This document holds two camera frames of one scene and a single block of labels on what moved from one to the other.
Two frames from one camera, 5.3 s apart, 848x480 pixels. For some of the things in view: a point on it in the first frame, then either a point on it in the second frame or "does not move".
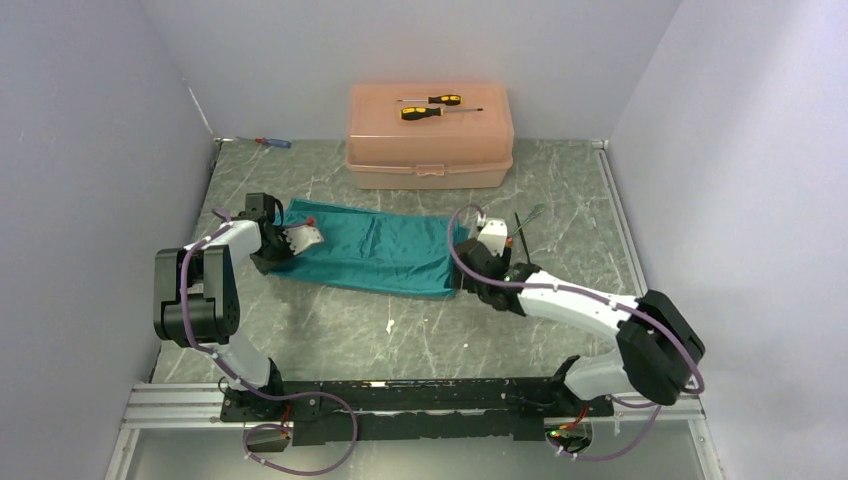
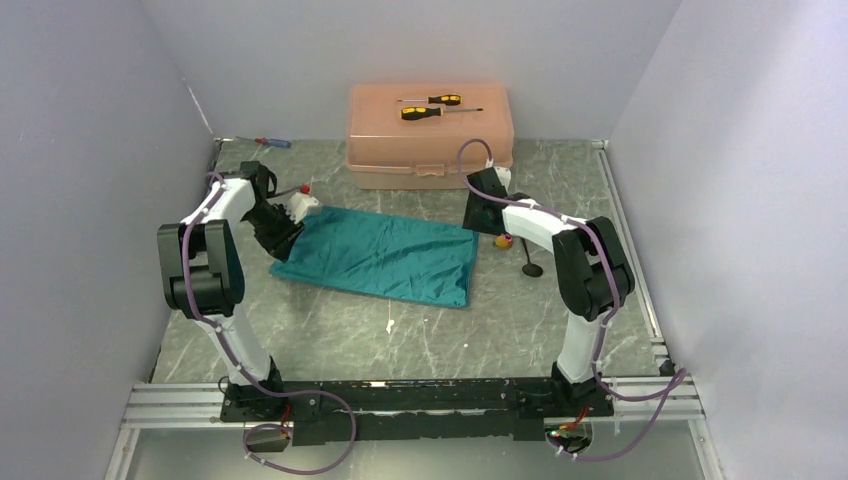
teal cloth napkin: (385, 253) does not move
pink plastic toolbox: (455, 150) does not move
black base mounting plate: (342, 413) does not move
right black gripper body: (470, 285) to (473, 218)
